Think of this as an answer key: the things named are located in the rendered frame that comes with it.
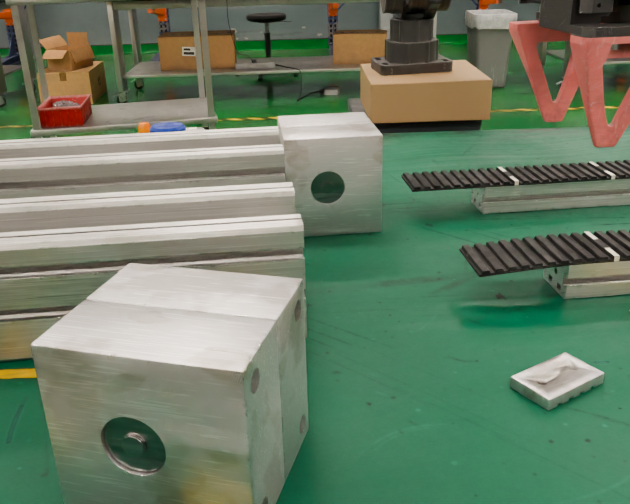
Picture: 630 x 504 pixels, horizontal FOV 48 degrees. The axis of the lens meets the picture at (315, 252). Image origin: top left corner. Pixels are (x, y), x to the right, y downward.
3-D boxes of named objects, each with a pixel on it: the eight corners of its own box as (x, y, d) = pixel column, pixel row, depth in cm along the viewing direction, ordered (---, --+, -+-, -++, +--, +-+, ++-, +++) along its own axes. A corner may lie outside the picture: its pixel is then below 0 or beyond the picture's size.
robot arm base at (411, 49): (437, 62, 121) (369, 66, 120) (439, 13, 118) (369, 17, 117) (454, 71, 113) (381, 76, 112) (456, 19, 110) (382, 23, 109)
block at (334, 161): (360, 191, 78) (360, 106, 75) (381, 232, 67) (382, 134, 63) (279, 196, 78) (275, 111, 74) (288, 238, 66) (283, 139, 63)
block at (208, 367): (320, 403, 42) (315, 259, 38) (257, 549, 32) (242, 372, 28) (167, 382, 45) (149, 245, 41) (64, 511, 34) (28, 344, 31)
